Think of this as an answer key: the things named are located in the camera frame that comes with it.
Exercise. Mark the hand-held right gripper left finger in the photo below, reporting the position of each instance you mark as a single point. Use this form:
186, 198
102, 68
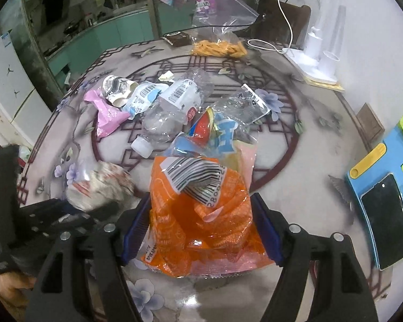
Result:
137, 228

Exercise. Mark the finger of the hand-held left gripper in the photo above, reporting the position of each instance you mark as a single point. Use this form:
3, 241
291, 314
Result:
80, 219

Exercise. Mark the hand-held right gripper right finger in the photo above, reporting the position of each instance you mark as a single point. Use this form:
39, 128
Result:
268, 231

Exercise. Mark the orange snack packet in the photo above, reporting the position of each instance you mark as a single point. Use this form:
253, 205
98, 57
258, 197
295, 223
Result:
194, 221

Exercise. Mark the pink plastic bag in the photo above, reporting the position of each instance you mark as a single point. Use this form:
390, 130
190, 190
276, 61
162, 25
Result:
107, 117

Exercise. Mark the patterned paper cup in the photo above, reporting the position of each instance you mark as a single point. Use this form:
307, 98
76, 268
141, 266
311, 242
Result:
117, 89

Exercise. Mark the brown cigarette pack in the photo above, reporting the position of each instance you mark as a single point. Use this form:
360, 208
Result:
178, 39

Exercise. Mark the person's left hand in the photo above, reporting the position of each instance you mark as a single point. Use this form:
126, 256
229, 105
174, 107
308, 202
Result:
13, 283

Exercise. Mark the blue toy board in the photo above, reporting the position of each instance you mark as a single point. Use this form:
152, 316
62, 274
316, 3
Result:
359, 181

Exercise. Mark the crushed clear plastic bottle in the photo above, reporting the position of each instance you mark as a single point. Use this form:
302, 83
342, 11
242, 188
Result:
161, 124

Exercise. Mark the blue white snack wrapper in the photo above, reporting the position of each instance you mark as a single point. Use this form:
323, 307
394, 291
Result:
221, 130

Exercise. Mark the white refrigerator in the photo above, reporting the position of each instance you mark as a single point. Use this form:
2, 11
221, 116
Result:
6, 73

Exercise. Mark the black smartphone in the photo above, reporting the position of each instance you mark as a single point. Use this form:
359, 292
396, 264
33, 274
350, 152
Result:
386, 221

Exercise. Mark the blue white label wrapper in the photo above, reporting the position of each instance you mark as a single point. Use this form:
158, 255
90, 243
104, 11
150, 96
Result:
141, 99

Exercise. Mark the clear printed plastic wrapper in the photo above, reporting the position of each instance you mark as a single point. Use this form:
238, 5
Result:
245, 104

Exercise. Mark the brown flat block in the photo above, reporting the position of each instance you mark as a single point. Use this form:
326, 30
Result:
371, 122

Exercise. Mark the cream paper scrap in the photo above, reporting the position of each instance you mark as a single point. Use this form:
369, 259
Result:
166, 76

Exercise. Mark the beige flat board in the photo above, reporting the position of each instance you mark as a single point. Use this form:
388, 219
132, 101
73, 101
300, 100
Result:
325, 85

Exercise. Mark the white desk lamp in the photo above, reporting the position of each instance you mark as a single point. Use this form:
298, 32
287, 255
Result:
315, 63

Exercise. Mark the black wok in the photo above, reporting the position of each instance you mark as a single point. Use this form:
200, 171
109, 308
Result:
72, 28

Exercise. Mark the black range hood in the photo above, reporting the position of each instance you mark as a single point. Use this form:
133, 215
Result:
55, 6

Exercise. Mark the teal kitchen cabinets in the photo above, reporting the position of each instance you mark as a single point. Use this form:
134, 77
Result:
114, 30

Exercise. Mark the plain wooden chair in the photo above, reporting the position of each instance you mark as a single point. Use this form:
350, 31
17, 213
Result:
299, 20

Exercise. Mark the zip bag of orange snacks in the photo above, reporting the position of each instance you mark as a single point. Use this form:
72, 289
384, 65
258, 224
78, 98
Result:
228, 16

